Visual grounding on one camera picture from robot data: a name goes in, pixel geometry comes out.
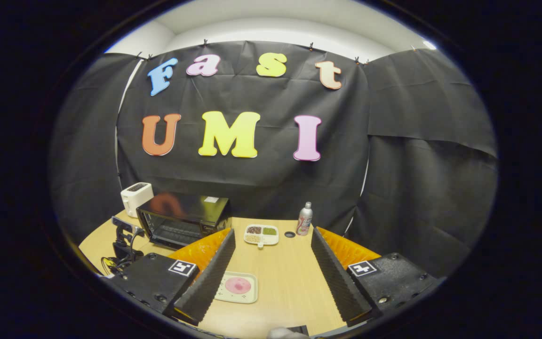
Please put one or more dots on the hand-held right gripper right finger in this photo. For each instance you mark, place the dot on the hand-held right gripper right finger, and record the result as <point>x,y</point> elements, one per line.
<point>334,278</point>

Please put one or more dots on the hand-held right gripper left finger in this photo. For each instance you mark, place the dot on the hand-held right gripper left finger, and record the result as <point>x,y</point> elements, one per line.
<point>210,282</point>

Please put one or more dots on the pink round food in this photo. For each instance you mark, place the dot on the pink round food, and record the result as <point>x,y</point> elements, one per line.
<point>238,285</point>

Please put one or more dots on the cream rectangular food plate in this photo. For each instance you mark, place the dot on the cream rectangular food plate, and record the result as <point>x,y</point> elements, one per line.
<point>247,297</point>

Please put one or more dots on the black electric oven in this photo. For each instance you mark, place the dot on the black electric oven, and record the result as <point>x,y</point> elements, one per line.
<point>186,207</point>

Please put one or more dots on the white toaster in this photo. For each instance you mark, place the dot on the white toaster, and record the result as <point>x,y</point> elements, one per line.
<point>135,200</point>

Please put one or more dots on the silver bottle with red label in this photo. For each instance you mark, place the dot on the silver bottle with red label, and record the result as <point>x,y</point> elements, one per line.
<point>304,221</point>

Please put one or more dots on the white divided plate with grains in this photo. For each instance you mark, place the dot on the white divided plate with grains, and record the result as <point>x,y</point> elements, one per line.
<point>261,235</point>

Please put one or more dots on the black backdrop cloth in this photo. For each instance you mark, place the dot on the black backdrop cloth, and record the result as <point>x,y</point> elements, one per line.
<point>275,183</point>

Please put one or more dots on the ceiling light panel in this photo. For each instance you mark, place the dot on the ceiling light panel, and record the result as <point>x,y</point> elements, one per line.
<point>429,44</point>

